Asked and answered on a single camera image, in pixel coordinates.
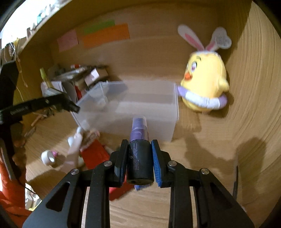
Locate white tape roll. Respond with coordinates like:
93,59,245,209
41,150,58,166

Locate red packet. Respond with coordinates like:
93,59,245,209
80,139,134,201

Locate purple black cosmetic bottle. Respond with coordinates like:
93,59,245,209
127,116,154,186

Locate blue Max razor box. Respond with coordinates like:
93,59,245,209
134,184,152,191

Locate person's left hand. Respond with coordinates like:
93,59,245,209
11,123,27,172

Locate yellow green spray bottle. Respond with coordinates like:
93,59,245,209
40,68,53,95

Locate stack of books papers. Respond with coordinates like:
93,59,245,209
51,66,110,101

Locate red white marker pen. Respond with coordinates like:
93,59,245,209
70,64,81,69

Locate small white cardboard box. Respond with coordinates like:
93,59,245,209
84,68,109,87

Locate pink sticky note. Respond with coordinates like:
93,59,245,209
57,29,79,52

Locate clear plastic storage bin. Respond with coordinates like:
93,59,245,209
72,80,179,142

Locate green sticky note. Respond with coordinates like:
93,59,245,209
82,20,115,35

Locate yellow chick plush toy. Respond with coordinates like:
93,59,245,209
177,24,232,113

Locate orange sticky note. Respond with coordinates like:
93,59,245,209
81,23,130,48

